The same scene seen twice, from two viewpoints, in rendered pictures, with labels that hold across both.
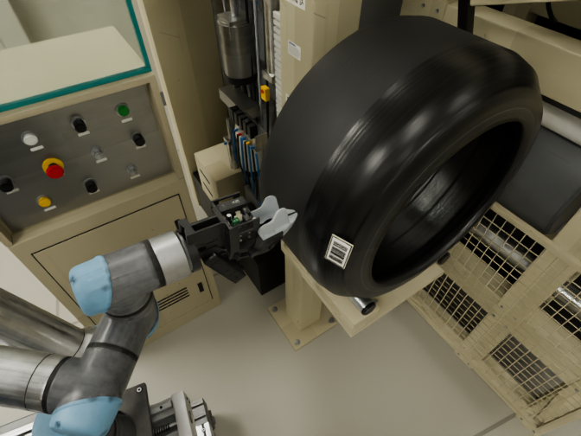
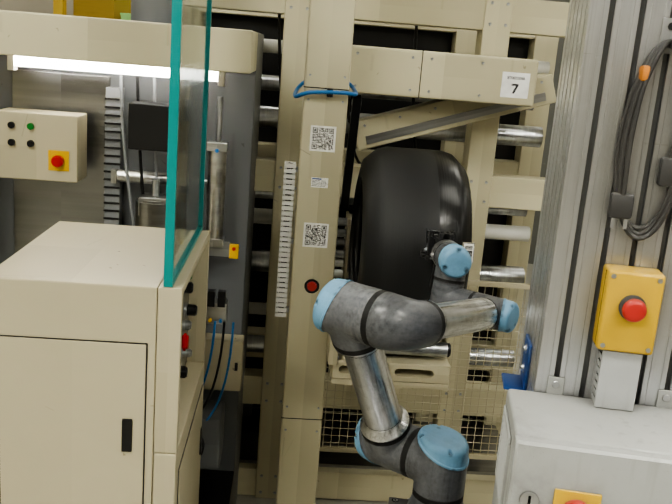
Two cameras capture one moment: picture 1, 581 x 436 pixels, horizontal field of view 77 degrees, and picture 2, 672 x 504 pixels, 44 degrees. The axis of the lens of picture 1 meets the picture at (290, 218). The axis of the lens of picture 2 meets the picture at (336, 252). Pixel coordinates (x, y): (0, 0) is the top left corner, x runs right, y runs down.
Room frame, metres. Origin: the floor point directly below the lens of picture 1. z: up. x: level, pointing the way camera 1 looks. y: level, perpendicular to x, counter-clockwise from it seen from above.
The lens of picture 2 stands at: (-0.44, 2.07, 1.76)
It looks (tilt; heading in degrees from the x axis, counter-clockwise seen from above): 14 degrees down; 300
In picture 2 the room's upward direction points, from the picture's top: 5 degrees clockwise
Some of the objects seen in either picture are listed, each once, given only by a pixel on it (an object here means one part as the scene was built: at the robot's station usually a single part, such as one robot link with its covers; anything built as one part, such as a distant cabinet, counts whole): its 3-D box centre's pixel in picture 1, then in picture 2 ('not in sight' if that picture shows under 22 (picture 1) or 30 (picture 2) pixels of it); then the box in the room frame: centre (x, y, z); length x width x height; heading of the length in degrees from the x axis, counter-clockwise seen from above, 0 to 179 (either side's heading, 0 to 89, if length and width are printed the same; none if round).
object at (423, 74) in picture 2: not in sight; (437, 75); (0.72, -0.54, 1.71); 0.61 x 0.25 x 0.15; 33
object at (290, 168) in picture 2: (287, 104); (286, 240); (0.92, 0.01, 1.19); 0.05 x 0.04 x 0.48; 123
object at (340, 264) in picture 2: not in sight; (319, 253); (1.05, -0.42, 1.05); 0.20 x 0.15 x 0.30; 33
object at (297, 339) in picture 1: (303, 314); not in sight; (0.86, -0.06, 0.01); 0.27 x 0.27 x 0.02; 33
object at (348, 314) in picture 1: (325, 273); (389, 366); (0.58, -0.10, 0.84); 0.36 x 0.09 x 0.06; 33
